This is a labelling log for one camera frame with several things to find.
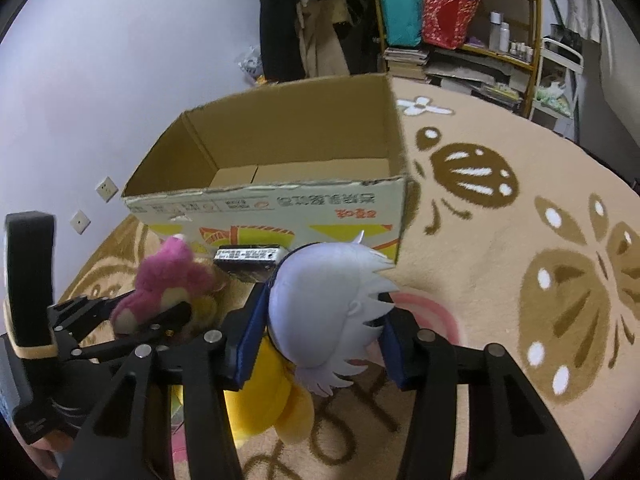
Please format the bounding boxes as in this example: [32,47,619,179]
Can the open cardboard box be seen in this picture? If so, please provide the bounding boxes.
[122,75,407,258]

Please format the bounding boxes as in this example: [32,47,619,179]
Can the clear bag of toys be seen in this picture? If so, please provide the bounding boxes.
[236,46,266,86]

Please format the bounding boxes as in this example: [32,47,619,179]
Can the stack of books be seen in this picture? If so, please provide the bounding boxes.
[383,48,431,80]

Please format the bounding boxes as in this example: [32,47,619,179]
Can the red patterned gift bag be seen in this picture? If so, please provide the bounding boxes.
[421,0,480,50]

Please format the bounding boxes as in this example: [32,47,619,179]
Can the pink swirl plush cushion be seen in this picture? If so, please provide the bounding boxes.
[390,288,463,344]

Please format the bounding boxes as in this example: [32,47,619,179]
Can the beige patterned carpet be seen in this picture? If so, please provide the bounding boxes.
[66,78,639,479]

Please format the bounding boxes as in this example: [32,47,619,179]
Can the small black silver box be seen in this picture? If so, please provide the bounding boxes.
[214,245,288,283]

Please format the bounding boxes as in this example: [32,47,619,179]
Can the white bottle on shelf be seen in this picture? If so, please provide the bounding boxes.
[488,12,502,52]

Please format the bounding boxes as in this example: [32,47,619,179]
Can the lower wall socket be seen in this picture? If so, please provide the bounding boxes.
[70,209,91,235]

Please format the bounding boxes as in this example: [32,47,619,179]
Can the hanging beige coat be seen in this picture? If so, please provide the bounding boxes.
[296,0,352,78]

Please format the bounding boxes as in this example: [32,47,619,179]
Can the pink bear plush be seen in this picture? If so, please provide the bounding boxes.
[110,234,229,336]

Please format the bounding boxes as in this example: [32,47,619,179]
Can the upper wall socket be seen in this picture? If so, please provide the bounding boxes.
[96,177,118,203]

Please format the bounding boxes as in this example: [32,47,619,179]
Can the hanging black coat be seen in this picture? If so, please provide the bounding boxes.
[259,0,306,82]

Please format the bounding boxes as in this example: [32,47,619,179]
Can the white-haired plush doll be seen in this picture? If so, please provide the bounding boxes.
[268,235,398,396]

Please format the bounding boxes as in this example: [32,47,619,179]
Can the teal bag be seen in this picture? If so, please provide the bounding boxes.
[381,0,423,48]

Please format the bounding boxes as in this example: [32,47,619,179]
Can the yellow plush toy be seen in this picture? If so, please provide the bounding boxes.
[224,337,314,448]

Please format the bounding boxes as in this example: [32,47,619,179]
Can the white metal cart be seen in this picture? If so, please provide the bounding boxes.
[528,36,585,142]

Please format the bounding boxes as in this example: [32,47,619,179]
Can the wooden bookshelf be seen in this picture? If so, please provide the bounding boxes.
[375,0,541,117]

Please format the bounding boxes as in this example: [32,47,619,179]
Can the wall socket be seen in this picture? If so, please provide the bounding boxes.
[96,177,118,203]
[70,209,91,235]

